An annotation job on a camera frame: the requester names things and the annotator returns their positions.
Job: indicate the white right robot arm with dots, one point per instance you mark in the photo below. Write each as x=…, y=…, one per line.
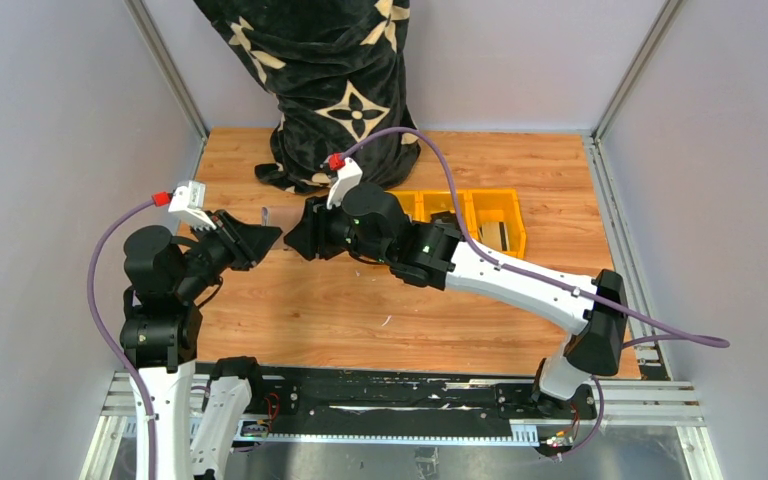
x=370, y=224

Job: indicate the aluminium frame rail left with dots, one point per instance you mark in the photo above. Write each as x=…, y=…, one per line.
x=148, y=28

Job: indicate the aluminium frame rail right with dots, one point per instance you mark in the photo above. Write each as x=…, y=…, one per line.
x=622, y=249

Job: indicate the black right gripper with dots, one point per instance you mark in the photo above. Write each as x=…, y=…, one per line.
x=310, y=237

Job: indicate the black patterned blanket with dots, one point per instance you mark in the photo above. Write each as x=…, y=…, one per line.
x=336, y=69

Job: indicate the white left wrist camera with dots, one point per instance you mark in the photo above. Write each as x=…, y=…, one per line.
x=186, y=205

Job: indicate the yellow bin left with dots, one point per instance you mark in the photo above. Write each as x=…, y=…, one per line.
x=411, y=203

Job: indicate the dark card in middle bin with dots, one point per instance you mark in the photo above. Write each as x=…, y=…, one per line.
x=445, y=218

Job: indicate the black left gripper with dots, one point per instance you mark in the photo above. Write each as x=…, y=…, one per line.
x=248, y=243

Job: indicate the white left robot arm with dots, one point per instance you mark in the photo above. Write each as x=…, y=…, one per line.
x=159, y=338

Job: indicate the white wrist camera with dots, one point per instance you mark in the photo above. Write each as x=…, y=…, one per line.
x=348, y=176
x=186, y=205

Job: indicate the aluminium frame rail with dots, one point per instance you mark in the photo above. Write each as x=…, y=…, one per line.
x=622, y=249
x=148, y=28

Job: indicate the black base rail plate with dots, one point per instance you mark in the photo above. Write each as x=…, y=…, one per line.
x=378, y=404

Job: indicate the cream card in right bin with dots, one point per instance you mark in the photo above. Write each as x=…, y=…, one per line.
x=494, y=235

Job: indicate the yellow bin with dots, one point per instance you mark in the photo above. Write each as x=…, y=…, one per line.
x=501, y=205
x=435, y=202
x=411, y=203

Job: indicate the yellow bin middle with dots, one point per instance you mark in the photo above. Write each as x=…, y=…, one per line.
x=435, y=202

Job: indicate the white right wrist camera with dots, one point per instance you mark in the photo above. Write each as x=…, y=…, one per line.
x=348, y=176

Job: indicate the yellow bin right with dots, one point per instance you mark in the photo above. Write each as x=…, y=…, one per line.
x=501, y=205

